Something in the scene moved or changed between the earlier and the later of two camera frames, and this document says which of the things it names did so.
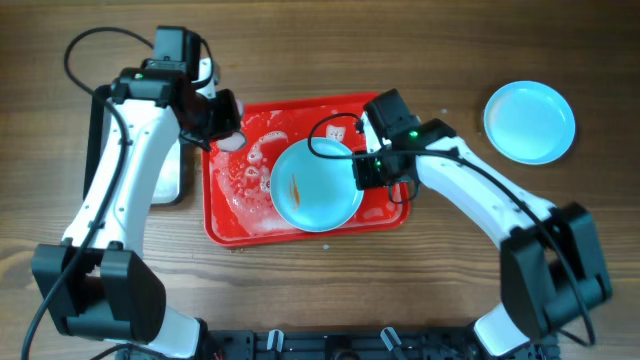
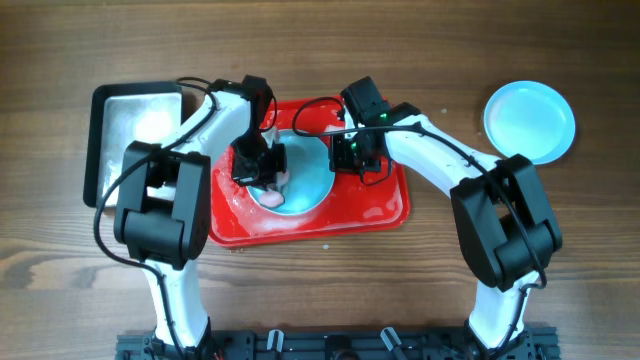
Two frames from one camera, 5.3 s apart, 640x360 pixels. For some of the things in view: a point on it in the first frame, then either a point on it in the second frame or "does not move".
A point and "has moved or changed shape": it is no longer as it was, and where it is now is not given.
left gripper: (223, 118) -> (261, 175)
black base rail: (358, 343) does not move
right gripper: (364, 170) -> (347, 162)
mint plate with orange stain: (314, 194) has moved or changed shape
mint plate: (529, 122) does not move
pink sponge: (232, 142) -> (273, 196)
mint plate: (529, 122) does not move
